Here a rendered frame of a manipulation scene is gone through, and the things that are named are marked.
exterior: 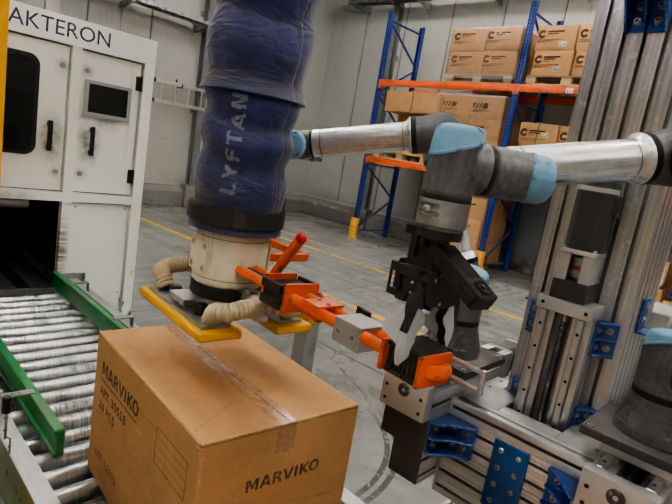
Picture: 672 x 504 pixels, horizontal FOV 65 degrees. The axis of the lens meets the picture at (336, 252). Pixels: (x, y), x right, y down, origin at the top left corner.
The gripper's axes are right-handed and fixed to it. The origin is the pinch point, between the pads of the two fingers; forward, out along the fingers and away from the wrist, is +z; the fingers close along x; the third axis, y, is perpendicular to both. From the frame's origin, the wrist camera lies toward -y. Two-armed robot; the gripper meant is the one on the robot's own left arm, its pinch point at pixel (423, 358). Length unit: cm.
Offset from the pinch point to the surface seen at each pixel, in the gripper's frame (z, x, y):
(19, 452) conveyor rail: 63, 36, 96
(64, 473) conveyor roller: 68, 27, 89
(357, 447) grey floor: 122, -129, 130
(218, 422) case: 27.4, 12.9, 36.0
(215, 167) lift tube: -21, 10, 57
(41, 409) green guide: 59, 29, 109
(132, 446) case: 45, 20, 60
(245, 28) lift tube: -50, 10, 53
